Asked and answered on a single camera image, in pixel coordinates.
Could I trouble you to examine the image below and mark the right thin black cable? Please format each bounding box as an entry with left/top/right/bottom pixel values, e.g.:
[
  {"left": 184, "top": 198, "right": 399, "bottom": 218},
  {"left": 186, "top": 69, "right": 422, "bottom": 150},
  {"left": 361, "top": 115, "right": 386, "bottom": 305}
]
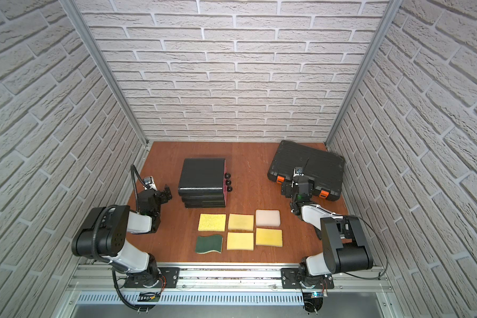
[{"left": 343, "top": 216, "right": 389, "bottom": 281}]

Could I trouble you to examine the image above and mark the bright yellow porous sponge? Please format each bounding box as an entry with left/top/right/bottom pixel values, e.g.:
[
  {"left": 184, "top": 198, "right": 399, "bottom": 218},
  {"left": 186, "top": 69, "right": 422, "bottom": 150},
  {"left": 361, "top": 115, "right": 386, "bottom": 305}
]
[{"left": 198, "top": 213, "right": 227, "bottom": 232}]

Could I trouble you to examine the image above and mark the green wavy scouring sponge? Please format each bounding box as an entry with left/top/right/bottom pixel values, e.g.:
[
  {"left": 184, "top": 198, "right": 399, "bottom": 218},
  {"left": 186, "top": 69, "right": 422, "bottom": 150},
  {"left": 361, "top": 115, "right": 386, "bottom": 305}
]
[{"left": 195, "top": 235, "right": 223, "bottom": 254}]

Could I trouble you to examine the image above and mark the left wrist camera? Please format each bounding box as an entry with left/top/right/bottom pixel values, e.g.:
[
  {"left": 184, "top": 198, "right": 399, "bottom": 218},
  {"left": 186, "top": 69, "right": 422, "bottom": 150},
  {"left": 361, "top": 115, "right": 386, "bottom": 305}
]
[{"left": 143, "top": 176, "right": 158, "bottom": 191}]

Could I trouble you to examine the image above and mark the left aluminium corner post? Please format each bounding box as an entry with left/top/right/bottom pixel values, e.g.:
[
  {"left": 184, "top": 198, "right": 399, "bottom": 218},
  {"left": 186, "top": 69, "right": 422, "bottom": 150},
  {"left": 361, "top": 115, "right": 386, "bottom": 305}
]
[{"left": 60, "top": 0, "right": 149, "bottom": 150}]

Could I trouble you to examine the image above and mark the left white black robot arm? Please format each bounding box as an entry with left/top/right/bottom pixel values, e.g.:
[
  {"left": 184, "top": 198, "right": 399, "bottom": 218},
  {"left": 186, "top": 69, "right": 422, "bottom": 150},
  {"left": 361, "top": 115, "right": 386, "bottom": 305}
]
[{"left": 72, "top": 186, "right": 172, "bottom": 288}]

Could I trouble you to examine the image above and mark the black drawer cabinet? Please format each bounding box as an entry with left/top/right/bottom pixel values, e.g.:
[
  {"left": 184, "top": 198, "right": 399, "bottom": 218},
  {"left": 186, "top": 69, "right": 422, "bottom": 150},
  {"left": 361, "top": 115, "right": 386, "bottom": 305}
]
[{"left": 178, "top": 158, "right": 227, "bottom": 209}]

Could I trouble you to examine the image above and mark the aluminium corner post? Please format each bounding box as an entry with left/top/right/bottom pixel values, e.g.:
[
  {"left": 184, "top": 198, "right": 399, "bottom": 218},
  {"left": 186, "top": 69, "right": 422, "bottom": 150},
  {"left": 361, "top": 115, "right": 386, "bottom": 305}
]
[
  {"left": 325, "top": 0, "right": 403, "bottom": 146},
  {"left": 60, "top": 0, "right": 149, "bottom": 150}
]

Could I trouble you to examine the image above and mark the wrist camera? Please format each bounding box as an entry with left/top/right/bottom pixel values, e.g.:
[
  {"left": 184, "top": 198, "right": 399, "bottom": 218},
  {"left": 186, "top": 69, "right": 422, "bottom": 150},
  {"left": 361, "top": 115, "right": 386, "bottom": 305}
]
[
  {"left": 293, "top": 167, "right": 304, "bottom": 178},
  {"left": 143, "top": 176, "right": 158, "bottom": 191}
]

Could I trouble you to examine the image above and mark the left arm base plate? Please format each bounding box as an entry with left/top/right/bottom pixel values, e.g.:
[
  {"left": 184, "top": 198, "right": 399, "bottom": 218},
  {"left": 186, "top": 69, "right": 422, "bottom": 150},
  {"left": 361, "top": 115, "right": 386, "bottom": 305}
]
[{"left": 123, "top": 266, "right": 181, "bottom": 289}]

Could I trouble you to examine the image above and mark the left black corrugated cable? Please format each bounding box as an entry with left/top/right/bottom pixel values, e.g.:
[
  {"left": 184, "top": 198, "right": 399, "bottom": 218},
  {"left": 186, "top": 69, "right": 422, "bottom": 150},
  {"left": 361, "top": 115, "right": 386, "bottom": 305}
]
[{"left": 129, "top": 164, "right": 152, "bottom": 207}]

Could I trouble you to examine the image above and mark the black plastic tool case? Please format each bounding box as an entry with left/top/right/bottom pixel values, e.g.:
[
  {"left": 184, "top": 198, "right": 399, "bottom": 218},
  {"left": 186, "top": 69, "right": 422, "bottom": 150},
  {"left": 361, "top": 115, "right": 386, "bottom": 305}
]
[{"left": 267, "top": 140, "right": 345, "bottom": 201}]

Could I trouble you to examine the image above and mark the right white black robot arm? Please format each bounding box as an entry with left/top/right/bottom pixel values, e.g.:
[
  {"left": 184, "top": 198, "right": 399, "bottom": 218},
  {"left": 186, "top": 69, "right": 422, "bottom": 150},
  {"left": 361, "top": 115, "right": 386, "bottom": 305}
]
[{"left": 281, "top": 174, "right": 374, "bottom": 288}]

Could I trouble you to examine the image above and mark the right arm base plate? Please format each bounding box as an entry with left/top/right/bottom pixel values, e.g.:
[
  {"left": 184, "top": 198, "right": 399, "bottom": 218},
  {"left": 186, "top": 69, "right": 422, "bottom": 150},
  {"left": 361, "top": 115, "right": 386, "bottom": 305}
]
[{"left": 280, "top": 268, "right": 335, "bottom": 290}]

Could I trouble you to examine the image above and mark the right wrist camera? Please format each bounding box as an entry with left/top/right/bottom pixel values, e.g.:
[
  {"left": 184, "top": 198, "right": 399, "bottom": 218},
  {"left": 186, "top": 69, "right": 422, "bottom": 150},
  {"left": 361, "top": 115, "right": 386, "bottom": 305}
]
[{"left": 293, "top": 167, "right": 304, "bottom": 178}]

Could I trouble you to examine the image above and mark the right aluminium corner post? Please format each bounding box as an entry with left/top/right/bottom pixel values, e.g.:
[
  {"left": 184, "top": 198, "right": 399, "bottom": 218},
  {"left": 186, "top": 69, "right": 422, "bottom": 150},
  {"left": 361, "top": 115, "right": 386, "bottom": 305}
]
[{"left": 325, "top": 0, "right": 403, "bottom": 146}]

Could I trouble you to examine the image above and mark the beige sponge pad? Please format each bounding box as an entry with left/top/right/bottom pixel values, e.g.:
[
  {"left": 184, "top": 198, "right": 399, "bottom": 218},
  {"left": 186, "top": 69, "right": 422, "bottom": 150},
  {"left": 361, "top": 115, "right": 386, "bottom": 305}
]
[{"left": 256, "top": 209, "right": 281, "bottom": 227}]

